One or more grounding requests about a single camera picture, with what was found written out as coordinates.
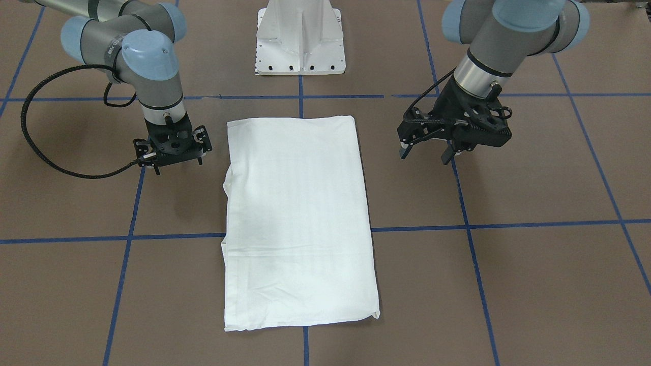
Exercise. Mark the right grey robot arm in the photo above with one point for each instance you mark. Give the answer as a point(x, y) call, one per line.
point(132, 42)

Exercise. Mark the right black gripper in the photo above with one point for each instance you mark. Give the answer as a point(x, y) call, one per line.
point(142, 147)

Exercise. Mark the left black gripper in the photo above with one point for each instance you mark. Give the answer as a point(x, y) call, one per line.
point(447, 108)

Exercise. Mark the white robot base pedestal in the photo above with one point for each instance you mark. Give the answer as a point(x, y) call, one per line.
point(299, 38)

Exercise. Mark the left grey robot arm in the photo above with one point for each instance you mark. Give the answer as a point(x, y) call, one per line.
point(500, 36)

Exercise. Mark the white long-sleeve printed shirt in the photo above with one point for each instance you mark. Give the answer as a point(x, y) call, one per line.
point(298, 246)

